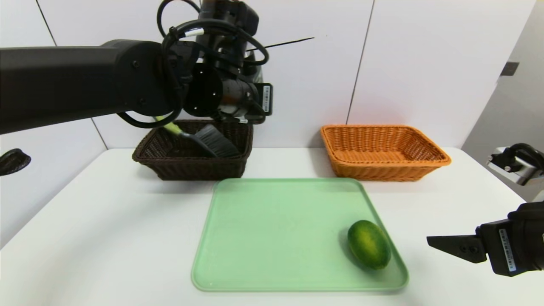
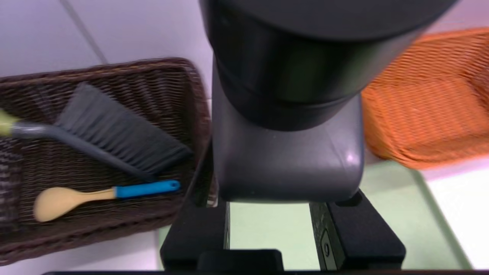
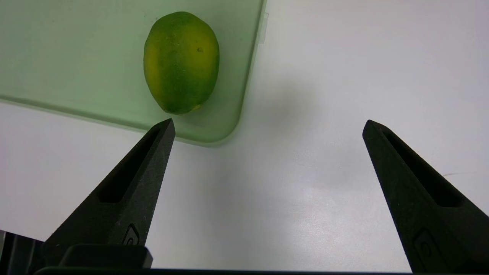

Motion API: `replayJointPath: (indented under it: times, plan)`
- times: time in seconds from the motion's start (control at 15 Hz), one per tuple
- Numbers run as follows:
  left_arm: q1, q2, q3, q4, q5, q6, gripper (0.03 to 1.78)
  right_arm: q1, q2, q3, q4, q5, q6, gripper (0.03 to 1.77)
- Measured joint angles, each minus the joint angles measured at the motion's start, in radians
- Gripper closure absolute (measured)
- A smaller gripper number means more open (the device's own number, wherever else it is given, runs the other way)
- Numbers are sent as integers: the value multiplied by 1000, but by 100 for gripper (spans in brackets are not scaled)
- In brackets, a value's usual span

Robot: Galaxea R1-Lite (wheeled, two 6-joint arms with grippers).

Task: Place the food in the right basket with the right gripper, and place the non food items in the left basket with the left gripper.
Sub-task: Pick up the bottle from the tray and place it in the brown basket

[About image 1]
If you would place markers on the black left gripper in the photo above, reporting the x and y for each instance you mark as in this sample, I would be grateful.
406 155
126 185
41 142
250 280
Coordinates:
266 100

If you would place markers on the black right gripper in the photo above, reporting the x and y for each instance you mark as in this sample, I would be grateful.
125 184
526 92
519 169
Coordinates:
503 249

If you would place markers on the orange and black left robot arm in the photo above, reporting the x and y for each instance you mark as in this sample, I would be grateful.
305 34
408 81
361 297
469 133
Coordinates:
85 80

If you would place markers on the dark brown wicker basket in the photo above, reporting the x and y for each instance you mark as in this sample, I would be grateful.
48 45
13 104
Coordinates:
191 170

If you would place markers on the orange wicker basket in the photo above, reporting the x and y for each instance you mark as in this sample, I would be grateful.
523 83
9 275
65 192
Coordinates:
382 172

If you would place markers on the thin black zip tie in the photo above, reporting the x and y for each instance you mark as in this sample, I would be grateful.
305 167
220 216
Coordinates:
280 44

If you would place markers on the green mango fruit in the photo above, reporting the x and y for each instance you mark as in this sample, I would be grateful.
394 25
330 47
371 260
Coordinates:
369 246

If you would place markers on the light green plastic tray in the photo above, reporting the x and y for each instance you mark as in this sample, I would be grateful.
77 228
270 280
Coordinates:
276 238

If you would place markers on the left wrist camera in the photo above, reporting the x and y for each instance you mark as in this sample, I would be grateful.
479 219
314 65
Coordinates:
231 17

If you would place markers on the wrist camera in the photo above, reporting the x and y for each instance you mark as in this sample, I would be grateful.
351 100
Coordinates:
516 172
231 17

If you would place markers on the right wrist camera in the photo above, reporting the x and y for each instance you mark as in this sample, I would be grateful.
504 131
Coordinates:
516 172

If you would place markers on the dark grey wall bracket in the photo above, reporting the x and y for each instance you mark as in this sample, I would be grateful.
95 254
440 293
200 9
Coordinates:
510 68

